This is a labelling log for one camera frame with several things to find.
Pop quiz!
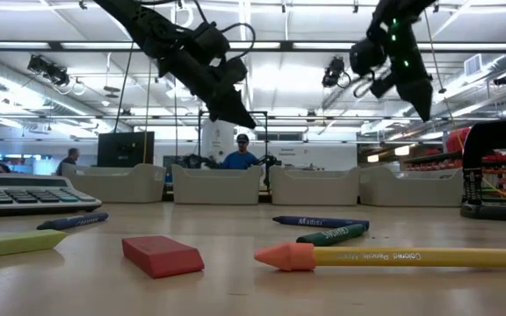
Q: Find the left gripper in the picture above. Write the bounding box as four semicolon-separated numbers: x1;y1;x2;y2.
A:
158;46;257;130

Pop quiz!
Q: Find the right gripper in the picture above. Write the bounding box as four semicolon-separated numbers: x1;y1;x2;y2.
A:
369;34;434;123

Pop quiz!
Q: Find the dark blue marker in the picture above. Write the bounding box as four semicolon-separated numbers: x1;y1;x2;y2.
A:
272;214;371;231

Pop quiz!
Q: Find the red eraser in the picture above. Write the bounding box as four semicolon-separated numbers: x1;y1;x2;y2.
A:
121;235;206;280

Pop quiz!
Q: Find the dark green crayon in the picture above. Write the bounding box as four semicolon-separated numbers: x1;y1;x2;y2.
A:
296;223;368;248

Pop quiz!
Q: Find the yellow pencil orange eraser cap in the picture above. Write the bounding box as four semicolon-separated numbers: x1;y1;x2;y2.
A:
254;242;506;272

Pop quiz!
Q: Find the blue crayon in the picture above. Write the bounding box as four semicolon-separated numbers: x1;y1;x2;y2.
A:
36;212;110;231

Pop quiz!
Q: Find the yellow eraser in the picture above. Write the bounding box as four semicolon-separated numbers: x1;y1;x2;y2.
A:
0;228;68;261

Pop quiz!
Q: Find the person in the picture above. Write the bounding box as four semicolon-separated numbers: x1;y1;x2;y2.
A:
220;133;261;170
55;147;81;176

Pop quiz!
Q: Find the red round object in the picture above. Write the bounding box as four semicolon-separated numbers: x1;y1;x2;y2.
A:
445;126;472;154

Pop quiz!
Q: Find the grey plastic bin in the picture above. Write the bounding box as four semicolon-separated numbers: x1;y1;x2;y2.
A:
61;162;167;204
170;163;263;205
269;165;361;206
358;166;464;208

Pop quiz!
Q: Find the white sign board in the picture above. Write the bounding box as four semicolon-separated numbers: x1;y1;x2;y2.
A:
266;144;358;172

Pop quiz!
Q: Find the black monitor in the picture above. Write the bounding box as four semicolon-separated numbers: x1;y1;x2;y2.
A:
97;131;155;169

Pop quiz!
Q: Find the black ceiling fixture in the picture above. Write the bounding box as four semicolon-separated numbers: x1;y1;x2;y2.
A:
26;54;70;88

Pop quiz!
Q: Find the grey desk calculator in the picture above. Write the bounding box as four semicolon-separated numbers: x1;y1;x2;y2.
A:
0;173;104;216

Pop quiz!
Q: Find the black stand frame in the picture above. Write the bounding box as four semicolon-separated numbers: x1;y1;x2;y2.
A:
197;110;270;203

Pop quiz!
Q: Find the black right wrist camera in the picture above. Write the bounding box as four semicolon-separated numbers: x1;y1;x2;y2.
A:
349;38;388;78

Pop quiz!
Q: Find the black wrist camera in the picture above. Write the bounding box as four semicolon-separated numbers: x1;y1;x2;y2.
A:
191;21;232;57
349;38;388;78

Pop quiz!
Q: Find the black ceiling camera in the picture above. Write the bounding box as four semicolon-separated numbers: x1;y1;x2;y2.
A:
322;55;347;88

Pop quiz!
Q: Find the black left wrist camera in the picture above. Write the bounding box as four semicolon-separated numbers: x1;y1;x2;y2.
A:
191;21;232;57

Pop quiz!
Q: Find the yellow hanging rope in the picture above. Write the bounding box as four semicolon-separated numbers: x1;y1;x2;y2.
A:
141;56;155;166

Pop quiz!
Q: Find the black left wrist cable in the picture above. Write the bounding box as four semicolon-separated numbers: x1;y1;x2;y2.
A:
173;0;257;62

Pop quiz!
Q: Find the black hanging cable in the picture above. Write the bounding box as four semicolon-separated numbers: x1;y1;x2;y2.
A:
112;41;142;133

